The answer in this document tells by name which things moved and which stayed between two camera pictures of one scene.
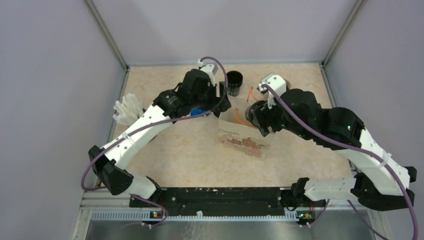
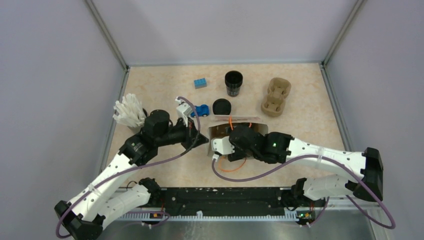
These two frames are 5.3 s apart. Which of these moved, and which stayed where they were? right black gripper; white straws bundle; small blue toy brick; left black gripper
Moved: left black gripper; right black gripper
Stayed: small blue toy brick; white straws bundle
